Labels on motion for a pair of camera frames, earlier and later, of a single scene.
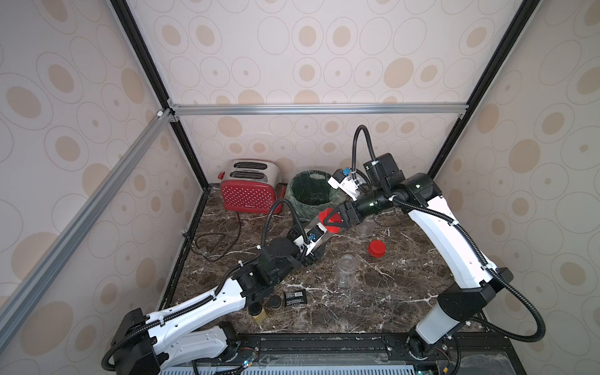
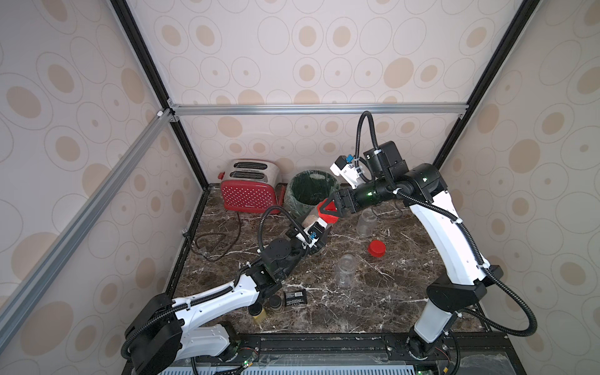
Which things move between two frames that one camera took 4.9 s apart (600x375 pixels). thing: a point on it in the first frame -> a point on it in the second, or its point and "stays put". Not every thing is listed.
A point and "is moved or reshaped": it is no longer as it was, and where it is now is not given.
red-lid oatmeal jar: [335, 218] is moved or reshaped
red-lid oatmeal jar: [367, 226] stays put
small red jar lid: [377, 248] stays put
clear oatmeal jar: [345, 271] stays put
